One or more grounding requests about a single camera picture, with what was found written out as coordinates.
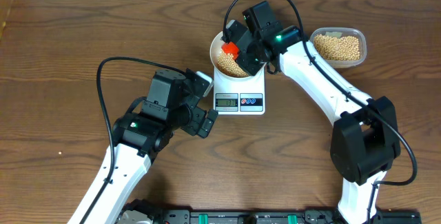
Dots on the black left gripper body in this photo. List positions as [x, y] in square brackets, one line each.
[189, 120]

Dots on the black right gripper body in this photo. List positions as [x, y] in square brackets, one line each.
[251, 61]

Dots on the red plastic measuring scoop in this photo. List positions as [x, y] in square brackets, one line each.
[231, 49]

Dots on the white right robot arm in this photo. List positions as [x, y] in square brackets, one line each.
[365, 139]

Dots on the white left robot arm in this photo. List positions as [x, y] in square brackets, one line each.
[140, 134]

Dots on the soybeans in bowl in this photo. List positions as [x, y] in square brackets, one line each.
[227, 65]

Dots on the white digital kitchen scale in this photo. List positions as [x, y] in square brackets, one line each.
[239, 96]

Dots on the beige plastic bowl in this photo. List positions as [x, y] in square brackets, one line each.
[215, 50]

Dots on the clear container of soybeans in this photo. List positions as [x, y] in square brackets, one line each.
[340, 47]

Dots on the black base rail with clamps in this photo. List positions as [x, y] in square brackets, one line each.
[140, 211]

